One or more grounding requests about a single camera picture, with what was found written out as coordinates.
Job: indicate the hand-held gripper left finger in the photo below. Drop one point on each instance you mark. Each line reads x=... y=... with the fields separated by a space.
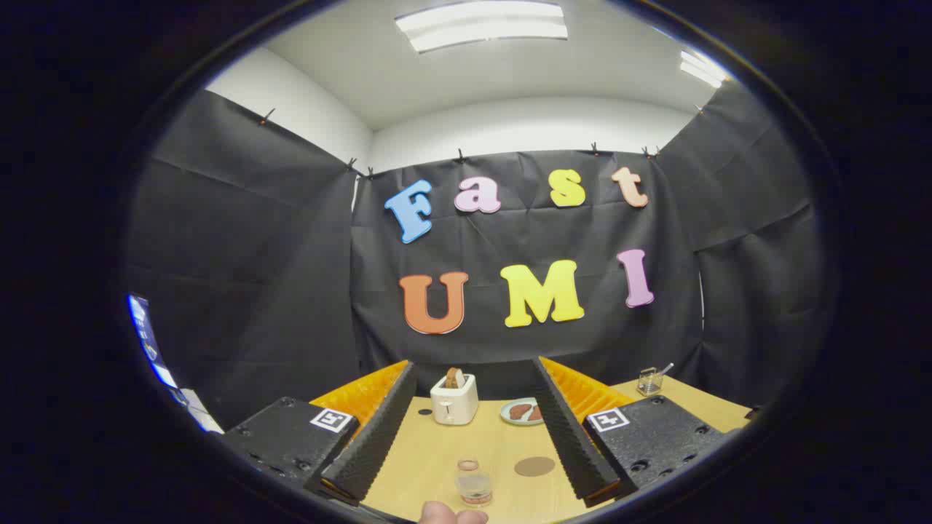
x=378 y=437

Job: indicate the white toaster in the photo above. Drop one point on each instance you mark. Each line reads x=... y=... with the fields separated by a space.
x=455 y=404

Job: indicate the wooden table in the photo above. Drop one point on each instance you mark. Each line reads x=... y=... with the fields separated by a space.
x=437 y=466

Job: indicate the clear plastic bottle red label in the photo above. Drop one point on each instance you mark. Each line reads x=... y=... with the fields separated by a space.
x=475 y=487

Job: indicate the brown meat slices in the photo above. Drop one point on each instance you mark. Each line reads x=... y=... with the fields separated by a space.
x=520 y=411

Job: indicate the brown round coaster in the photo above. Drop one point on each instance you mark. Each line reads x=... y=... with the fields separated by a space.
x=534 y=466

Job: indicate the pale green plate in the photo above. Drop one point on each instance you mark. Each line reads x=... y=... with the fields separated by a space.
x=507 y=418

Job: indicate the small ceiling light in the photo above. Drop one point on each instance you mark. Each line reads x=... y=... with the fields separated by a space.
x=703 y=69

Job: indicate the blue and white board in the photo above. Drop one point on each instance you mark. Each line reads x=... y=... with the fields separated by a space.
x=149 y=338

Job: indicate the black backdrop cloth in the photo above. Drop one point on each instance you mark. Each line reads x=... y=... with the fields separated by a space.
x=291 y=291

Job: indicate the long ceiling light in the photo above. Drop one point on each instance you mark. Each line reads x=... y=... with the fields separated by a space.
x=480 y=25

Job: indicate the black table clamp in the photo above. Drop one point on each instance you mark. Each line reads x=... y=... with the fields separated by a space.
x=753 y=412

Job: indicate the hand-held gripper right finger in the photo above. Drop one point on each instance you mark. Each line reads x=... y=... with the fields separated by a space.
x=575 y=444

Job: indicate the brown bread slice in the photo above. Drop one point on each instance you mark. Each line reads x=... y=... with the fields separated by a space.
x=454 y=378

